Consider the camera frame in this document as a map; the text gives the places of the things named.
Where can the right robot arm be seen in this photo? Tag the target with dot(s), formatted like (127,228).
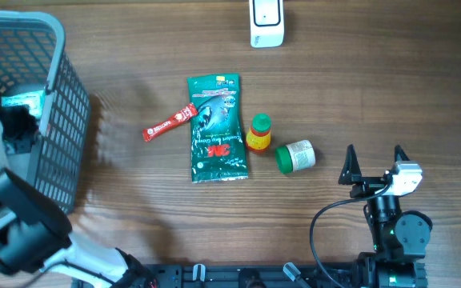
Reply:
(400,237)

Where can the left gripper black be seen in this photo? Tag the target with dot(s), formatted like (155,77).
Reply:
(26,142)

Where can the green 3M gloves packet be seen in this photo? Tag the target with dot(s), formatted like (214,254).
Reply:
(217,149)

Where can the green cap sauce bottle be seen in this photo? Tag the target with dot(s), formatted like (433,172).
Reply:
(258,137)

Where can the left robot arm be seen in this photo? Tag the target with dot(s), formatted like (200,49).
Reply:
(36,236)

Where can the red stick sachet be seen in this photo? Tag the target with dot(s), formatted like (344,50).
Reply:
(175,120)

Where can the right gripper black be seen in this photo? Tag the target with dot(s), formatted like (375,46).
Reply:
(350,174)

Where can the white barcode scanner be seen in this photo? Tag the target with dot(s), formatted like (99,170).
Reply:
(266,23)

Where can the green lid white jar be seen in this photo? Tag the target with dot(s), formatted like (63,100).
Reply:
(295,156)

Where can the teal white sachet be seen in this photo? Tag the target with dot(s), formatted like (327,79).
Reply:
(34,101)

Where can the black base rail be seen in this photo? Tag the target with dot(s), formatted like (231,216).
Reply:
(335,274)

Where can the grey plastic mesh basket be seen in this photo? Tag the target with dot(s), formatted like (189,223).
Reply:
(33,59)

